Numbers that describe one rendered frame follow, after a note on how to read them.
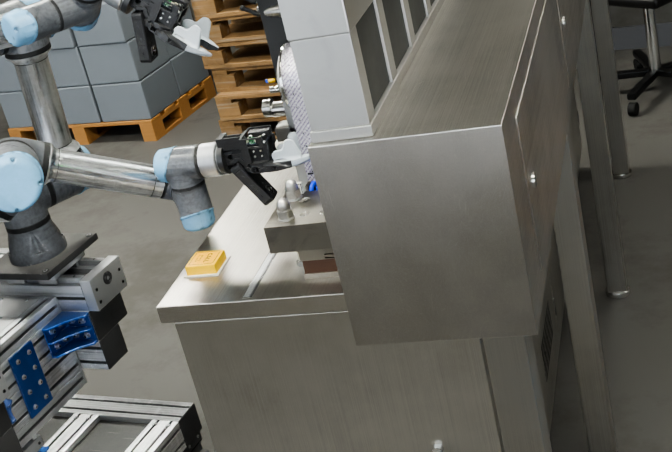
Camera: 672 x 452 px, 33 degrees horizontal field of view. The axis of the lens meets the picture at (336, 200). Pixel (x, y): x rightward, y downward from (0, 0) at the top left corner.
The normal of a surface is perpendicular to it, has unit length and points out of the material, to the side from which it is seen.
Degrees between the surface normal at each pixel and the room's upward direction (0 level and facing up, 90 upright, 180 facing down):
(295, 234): 90
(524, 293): 90
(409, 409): 90
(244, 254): 0
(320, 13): 90
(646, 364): 0
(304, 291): 0
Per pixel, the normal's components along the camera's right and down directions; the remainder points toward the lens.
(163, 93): 0.90, -0.03
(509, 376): -0.23, 0.44
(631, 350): -0.22, -0.90
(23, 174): 0.38, 0.22
